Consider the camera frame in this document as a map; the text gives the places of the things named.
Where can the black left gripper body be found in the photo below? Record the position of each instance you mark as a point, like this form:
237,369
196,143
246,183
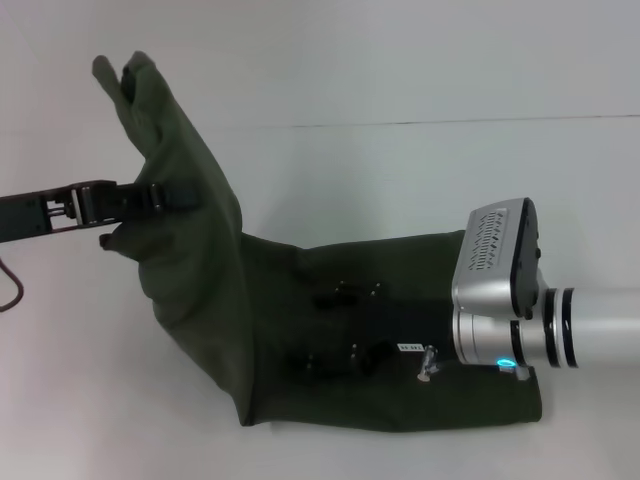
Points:
30,212

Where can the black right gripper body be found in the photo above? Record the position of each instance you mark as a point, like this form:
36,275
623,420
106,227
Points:
415,325

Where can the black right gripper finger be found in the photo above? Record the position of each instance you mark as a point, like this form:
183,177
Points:
332,299
310,364

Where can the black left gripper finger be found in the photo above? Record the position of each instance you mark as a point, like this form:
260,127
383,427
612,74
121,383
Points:
175,199
106,241

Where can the dark green FREE! t-shirt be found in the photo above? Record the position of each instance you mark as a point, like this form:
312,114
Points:
200,250

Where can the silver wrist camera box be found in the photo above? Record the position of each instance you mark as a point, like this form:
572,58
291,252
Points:
495,250

